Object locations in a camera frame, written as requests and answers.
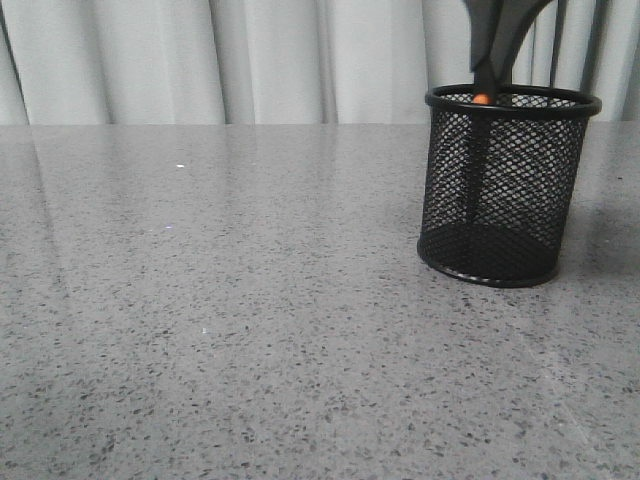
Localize light grey curtain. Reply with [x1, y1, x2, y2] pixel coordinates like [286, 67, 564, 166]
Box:
[0, 0, 640, 126]

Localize black mesh pen bucket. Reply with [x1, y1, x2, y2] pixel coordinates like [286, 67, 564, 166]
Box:
[417, 84, 602, 288]

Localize grey orange handled scissors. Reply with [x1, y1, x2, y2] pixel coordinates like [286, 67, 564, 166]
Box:
[465, 0, 548, 224]

